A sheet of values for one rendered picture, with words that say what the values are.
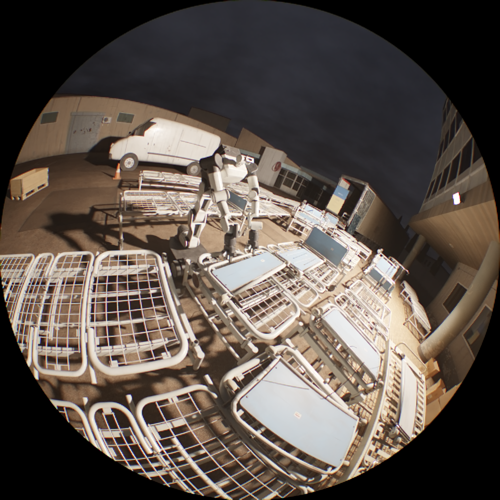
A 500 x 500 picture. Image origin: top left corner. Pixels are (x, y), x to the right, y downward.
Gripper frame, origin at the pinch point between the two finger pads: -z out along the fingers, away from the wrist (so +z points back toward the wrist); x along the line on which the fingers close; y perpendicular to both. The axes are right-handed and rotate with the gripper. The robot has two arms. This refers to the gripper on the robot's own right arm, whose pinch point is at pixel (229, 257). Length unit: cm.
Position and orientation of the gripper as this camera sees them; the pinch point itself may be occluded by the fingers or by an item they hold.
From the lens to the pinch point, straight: 120.0
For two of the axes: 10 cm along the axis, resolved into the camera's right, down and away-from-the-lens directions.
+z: 0.8, -9.6, -2.8
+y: 6.1, -1.7, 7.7
